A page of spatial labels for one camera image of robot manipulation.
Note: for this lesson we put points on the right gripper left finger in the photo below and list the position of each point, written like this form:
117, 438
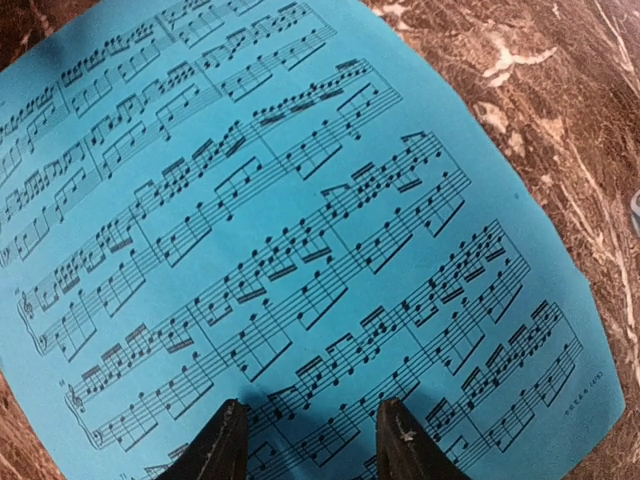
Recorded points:
219, 451

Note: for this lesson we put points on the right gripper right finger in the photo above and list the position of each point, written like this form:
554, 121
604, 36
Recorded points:
404, 451

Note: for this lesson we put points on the blue sheet music page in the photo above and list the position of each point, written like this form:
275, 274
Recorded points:
279, 202

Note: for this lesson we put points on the white perforated music stand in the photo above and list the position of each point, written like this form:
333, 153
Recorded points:
635, 206

